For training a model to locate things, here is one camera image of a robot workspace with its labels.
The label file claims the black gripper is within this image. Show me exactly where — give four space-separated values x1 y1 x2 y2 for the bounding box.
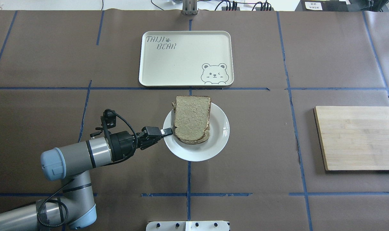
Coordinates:
110 127 173 162

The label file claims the brown bread slice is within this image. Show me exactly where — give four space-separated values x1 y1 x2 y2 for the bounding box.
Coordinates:
173 96 211 142

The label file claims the white round plate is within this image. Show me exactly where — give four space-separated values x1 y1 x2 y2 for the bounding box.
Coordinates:
164 103 230 161

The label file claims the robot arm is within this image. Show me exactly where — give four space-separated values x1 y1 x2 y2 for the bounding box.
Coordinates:
0 127 173 231

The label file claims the bottom bread slice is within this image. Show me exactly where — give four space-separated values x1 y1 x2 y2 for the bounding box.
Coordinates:
172 99 211 145

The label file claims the cream bear serving tray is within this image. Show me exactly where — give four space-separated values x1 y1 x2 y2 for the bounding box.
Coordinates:
139 31 234 87

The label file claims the orange black connector strip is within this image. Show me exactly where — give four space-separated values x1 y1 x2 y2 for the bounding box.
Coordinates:
215 0 275 12

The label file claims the black box with label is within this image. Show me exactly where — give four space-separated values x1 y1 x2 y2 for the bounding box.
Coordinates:
295 0 349 12

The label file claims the wooden cutting board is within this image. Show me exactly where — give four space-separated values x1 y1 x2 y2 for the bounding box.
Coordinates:
313 106 389 171

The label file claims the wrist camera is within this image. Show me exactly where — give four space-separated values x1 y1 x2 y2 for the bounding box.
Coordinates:
100 109 117 137

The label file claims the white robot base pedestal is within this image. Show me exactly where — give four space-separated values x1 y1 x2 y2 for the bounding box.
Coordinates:
146 220 231 231

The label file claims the black camera cable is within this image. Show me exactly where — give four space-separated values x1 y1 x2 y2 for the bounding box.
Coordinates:
37 109 139 227

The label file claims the aluminium frame post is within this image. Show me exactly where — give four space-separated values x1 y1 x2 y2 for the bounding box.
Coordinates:
182 0 199 15

